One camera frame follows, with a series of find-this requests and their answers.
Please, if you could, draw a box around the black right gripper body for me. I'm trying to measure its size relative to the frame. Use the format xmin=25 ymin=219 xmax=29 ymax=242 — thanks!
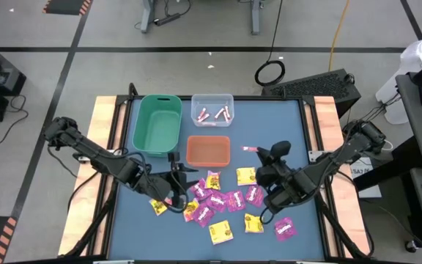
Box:
xmin=255 ymin=140 xmax=302 ymax=213

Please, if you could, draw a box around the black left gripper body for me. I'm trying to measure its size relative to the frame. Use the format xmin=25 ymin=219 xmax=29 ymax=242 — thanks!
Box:
xmin=143 ymin=151 xmax=190 ymax=214

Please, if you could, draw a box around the orange plastic bin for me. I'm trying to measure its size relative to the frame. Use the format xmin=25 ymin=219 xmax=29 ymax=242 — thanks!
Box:
xmin=185 ymin=135 xmax=232 ymax=168

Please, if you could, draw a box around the green plastic bin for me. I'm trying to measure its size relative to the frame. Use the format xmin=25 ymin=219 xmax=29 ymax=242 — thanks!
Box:
xmin=132 ymin=94 xmax=183 ymax=158

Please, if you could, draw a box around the light wooden side board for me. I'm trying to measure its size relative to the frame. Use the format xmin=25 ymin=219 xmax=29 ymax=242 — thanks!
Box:
xmin=57 ymin=95 xmax=127 ymax=257
xmin=304 ymin=95 xmax=371 ymax=257

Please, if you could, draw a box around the clear plastic bin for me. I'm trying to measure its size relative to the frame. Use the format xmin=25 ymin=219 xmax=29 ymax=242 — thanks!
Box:
xmin=190 ymin=93 xmax=235 ymax=128

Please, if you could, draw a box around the black computer tower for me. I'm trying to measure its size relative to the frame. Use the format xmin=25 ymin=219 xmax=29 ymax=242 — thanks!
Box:
xmin=261 ymin=68 xmax=362 ymax=119

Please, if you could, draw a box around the white paper sheet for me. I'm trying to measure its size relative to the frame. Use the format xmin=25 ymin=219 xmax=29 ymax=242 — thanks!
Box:
xmin=350 ymin=163 xmax=382 ymax=199

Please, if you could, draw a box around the grey desk leg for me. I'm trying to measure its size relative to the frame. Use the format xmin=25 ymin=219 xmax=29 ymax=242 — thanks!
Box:
xmin=249 ymin=0 xmax=265 ymax=37
xmin=139 ymin=0 xmax=157 ymax=34

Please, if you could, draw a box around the black power strip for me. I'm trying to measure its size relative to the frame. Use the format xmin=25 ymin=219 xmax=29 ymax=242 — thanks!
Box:
xmin=152 ymin=12 xmax=182 ymax=27

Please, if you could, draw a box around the white plastic cover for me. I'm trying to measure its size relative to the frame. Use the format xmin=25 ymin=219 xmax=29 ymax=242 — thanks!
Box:
xmin=374 ymin=35 xmax=422 ymax=125

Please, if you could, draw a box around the black table frame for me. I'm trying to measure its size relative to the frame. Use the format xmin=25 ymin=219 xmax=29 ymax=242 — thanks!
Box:
xmin=62 ymin=82 xmax=373 ymax=264

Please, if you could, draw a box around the black hanging cable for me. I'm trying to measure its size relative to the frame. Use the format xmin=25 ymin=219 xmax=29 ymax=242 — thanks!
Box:
xmin=253 ymin=0 xmax=287 ymax=88

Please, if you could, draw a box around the yellow hanging cable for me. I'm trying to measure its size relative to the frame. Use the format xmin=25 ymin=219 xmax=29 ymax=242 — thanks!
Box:
xmin=327 ymin=0 xmax=352 ymax=73

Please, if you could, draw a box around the black floor cable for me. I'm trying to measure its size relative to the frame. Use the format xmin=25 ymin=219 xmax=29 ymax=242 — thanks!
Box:
xmin=0 ymin=94 xmax=29 ymax=145

